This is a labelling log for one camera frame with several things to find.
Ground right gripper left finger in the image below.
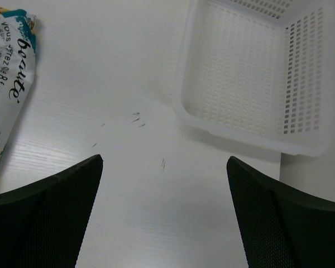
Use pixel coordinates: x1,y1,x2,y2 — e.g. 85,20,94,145
0,155,103,267

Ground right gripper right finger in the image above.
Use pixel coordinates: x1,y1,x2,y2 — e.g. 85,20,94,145
226,156,335,267

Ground white yellow teal printed shorts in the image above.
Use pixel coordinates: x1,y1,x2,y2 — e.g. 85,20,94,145
0,7,36,159

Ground white plastic mesh basket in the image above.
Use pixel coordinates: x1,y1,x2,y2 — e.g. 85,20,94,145
174,1,335,157

